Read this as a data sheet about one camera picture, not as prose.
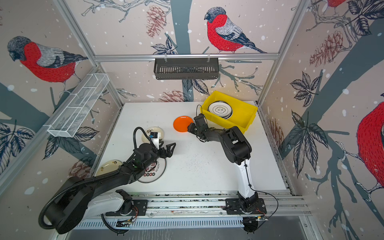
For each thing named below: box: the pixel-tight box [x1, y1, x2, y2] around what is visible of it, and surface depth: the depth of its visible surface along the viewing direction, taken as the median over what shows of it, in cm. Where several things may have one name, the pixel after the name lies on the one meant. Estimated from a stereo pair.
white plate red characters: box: [137, 157, 167, 183], surface depth 85 cm
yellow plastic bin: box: [200, 91, 258, 134], surface depth 113 cm
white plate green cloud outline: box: [207, 100, 233, 120], surface depth 113 cm
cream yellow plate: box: [95, 159, 123, 177], surface depth 89 cm
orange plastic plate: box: [173, 115, 194, 133], surface depth 109 cm
